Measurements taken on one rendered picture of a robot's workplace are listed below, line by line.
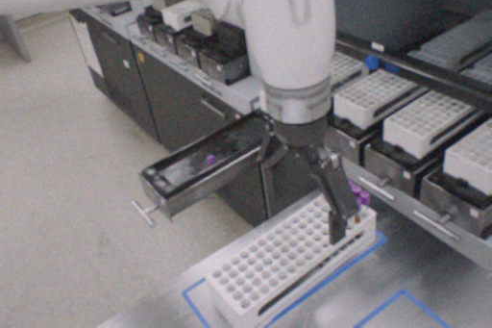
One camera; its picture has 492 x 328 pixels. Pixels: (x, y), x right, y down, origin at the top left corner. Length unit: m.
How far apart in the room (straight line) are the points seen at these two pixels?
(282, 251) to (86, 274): 1.39
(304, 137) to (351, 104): 0.52
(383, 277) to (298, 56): 0.43
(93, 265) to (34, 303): 0.25
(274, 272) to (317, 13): 0.42
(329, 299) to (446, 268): 0.20
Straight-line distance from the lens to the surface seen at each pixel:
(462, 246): 1.12
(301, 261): 0.83
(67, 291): 2.13
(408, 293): 0.87
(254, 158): 1.17
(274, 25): 0.58
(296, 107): 0.64
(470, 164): 1.03
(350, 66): 1.34
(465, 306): 0.87
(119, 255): 2.16
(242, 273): 0.82
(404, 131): 1.10
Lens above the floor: 1.52
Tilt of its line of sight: 37 degrees down
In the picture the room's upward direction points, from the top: 10 degrees counter-clockwise
